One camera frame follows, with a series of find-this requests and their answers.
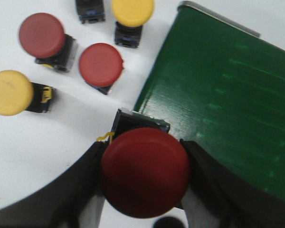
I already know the black switch block top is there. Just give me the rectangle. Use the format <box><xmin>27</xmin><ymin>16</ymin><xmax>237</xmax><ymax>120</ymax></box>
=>
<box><xmin>75</xmin><ymin>0</ymin><xmax>105</xmax><ymax>24</ymax></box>

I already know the green conveyor belt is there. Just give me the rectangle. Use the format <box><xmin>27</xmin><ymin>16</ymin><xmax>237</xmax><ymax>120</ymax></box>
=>
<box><xmin>134</xmin><ymin>1</ymin><xmax>285</xmax><ymax>201</ymax></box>

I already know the yellow mushroom button top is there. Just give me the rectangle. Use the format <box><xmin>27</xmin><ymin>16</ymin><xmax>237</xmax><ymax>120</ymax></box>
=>
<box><xmin>111</xmin><ymin>0</ymin><xmax>155</xmax><ymax>48</ymax></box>

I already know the red mushroom button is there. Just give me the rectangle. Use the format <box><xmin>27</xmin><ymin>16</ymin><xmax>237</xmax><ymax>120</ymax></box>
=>
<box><xmin>78</xmin><ymin>43</ymin><xmax>124</xmax><ymax>95</ymax></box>
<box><xmin>100</xmin><ymin>108</ymin><xmax>190</xmax><ymax>219</ymax></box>
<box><xmin>18</xmin><ymin>12</ymin><xmax>78</xmax><ymax>72</ymax></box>

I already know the yellow mushroom button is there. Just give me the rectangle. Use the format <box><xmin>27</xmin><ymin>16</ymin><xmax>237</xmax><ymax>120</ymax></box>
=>
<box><xmin>111</xmin><ymin>0</ymin><xmax>155</xmax><ymax>48</ymax></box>
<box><xmin>0</xmin><ymin>70</ymin><xmax>54</xmax><ymax>116</ymax></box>

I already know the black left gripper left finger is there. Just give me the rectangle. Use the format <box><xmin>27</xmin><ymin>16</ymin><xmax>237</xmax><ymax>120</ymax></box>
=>
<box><xmin>0</xmin><ymin>142</ymin><xmax>108</xmax><ymax>228</ymax></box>

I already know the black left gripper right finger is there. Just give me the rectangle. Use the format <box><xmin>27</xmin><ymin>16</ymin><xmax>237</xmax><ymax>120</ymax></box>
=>
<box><xmin>180</xmin><ymin>140</ymin><xmax>285</xmax><ymax>228</ymax></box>

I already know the yellow mushroom button left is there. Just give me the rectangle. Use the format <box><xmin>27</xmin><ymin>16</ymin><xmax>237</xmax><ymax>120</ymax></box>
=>
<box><xmin>0</xmin><ymin>70</ymin><xmax>54</xmax><ymax>116</ymax></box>

